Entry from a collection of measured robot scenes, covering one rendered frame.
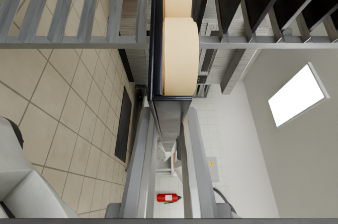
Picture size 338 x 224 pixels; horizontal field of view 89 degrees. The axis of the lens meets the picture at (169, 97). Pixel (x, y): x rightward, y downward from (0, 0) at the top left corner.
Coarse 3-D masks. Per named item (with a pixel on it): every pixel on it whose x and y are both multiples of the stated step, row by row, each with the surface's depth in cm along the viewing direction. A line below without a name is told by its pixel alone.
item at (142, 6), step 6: (138, 0) 58; (144, 0) 61; (138, 6) 58; (144, 6) 60; (138, 12) 58; (144, 12) 59; (138, 18) 57; (144, 18) 58; (138, 24) 57; (144, 24) 58; (138, 30) 57; (144, 30) 57; (138, 36) 56; (144, 36) 56; (138, 42) 55; (144, 42) 55
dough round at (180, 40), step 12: (168, 24) 9; (180, 24) 9; (192, 24) 9; (168, 36) 9; (180, 36) 9; (192, 36) 9; (168, 48) 9; (180, 48) 9; (192, 48) 9; (168, 60) 9; (180, 60) 9; (192, 60) 9; (168, 72) 9; (180, 72) 9; (192, 72) 9; (168, 84) 9; (180, 84) 9; (192, 84) 9
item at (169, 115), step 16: (160, 0) 7; (160, 16) 7; (160, 32) 7; (160, 48) 6; (160, 64) 6; (160, 80) 6; (160, 96) 6; (176, 96) 6; (160, 112) 7; (176, 112) 7; (160, 128) 11; (176, 128) 11
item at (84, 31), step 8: (88, 0) 60; (96, 0) 61; (88, 8) 60; (80, 16) 55; (88, 16) 59; (80, 24) 55; (88, 24) 57; (80, 32) 55; (88, 32) 56; (80, 40) 55; (88, 40) 55
